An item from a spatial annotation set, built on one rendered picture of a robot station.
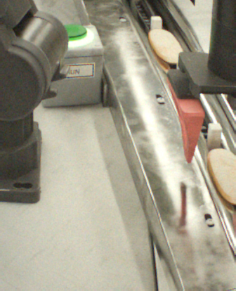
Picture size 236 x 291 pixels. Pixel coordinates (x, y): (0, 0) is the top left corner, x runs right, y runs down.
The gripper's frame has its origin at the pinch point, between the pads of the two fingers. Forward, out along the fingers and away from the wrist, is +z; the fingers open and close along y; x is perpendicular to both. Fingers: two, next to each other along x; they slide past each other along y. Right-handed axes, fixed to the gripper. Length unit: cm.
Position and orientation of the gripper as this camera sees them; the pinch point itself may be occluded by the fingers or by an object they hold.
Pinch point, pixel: (223, 150)
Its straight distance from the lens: 81.8
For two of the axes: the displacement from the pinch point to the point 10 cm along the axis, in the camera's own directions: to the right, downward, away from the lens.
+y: 9.8, -0.2, 1.9
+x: -1.8, -5.4, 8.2
